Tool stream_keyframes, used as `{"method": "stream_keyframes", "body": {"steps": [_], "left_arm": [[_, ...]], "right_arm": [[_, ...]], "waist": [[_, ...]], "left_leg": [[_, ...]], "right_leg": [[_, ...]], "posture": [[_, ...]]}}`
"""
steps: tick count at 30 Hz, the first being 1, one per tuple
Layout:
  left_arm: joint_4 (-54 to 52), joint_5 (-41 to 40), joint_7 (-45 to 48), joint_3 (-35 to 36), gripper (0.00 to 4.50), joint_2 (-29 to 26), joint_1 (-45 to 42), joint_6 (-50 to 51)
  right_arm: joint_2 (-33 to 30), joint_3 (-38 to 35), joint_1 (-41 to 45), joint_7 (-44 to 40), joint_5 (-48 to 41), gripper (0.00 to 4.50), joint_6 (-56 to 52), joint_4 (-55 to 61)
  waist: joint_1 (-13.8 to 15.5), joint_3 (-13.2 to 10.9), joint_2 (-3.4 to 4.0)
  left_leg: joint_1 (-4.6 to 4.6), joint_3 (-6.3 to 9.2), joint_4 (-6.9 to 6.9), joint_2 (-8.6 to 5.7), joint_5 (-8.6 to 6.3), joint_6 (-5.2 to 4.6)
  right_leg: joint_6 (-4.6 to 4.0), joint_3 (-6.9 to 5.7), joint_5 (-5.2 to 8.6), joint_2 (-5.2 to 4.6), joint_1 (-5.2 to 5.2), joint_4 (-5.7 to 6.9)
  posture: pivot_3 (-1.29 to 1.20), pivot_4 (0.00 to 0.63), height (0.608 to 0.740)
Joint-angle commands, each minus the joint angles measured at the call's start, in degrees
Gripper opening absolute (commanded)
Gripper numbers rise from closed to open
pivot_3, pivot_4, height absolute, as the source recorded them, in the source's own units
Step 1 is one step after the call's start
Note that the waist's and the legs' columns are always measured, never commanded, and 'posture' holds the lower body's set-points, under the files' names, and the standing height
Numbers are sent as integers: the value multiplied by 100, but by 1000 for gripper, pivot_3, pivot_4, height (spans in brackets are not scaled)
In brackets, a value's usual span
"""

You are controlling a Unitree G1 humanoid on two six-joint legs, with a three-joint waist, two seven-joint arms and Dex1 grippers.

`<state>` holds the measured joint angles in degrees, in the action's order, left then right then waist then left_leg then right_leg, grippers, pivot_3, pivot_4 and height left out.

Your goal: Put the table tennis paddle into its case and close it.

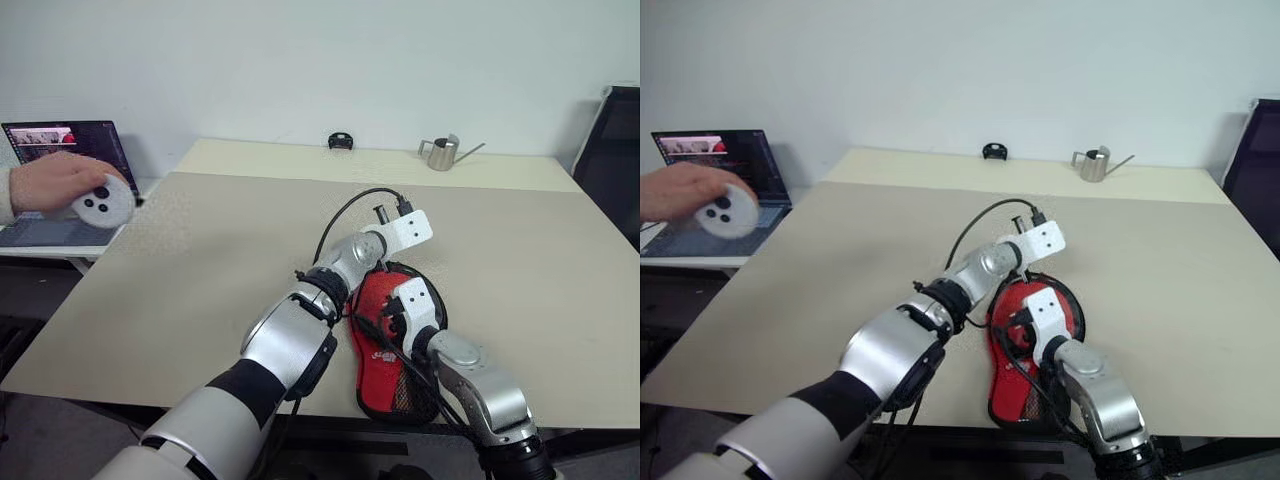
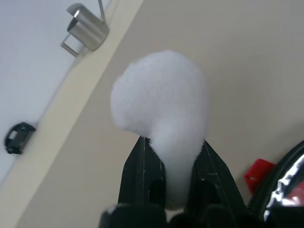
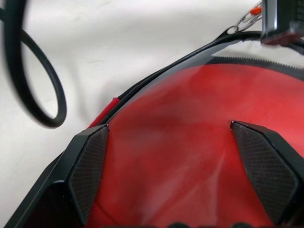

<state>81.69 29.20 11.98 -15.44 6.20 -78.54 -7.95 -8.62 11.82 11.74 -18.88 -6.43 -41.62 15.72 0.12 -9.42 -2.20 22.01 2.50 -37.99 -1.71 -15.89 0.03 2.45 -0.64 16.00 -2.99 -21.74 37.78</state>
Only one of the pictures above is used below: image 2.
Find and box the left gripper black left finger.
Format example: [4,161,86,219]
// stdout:
[118,136,166,208]

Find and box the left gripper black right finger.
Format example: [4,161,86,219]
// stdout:
[187,140,248,209]

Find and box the black and red paddle case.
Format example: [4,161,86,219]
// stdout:
[244,140,304,228]

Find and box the white fluffy zipper pompom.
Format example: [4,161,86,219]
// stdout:
[110,49,211,210]

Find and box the small black clamp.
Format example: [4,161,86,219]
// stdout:
[3,121,37,155]

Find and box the steel watering can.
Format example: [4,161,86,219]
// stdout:
[60,0,110,58]

